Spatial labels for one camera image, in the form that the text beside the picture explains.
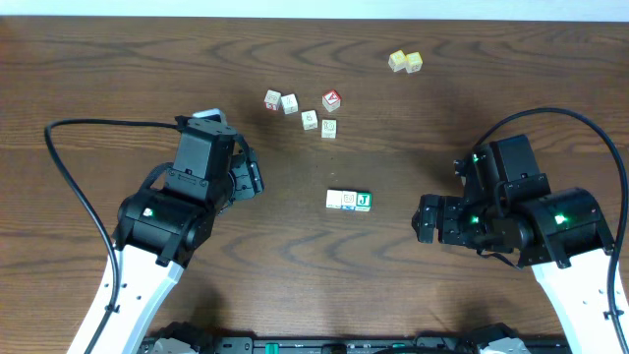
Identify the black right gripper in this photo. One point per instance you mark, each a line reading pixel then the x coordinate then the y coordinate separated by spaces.
pixel 456 208

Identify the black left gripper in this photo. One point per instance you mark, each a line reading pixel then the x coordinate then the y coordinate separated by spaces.
pixel 245 186

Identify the green Z cat block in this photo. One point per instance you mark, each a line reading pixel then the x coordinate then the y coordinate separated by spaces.
pixel 334 199

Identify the yellow M airplane block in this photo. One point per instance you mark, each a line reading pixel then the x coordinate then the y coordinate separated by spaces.
pixel 363 201

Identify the yellow K block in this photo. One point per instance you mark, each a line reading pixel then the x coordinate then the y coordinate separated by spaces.
pixel 349 200

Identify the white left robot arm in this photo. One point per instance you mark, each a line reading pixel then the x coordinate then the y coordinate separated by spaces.
pixel 160 227

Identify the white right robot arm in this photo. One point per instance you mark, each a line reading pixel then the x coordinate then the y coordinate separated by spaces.
pixel 562 236

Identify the cream block red side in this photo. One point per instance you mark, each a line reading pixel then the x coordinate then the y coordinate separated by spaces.
pixel 272 100

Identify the cream block letter print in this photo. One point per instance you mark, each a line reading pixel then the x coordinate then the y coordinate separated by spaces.
pixel 289 103

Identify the cream block animal print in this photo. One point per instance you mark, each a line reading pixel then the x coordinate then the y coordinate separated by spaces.
pixel 309 120

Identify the cream block with brown print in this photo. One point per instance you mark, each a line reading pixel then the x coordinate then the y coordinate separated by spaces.
pixel 328 129

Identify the red A block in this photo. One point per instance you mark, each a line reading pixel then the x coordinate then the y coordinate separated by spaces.
pixel 331 100

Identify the yellow block far corner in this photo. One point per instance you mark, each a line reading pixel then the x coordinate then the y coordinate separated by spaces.
pixel 414 62

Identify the cream block near yellow block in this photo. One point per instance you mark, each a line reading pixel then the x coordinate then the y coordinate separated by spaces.
pixel 397 61

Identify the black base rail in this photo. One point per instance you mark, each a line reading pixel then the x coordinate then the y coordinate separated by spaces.
pixel 497 338

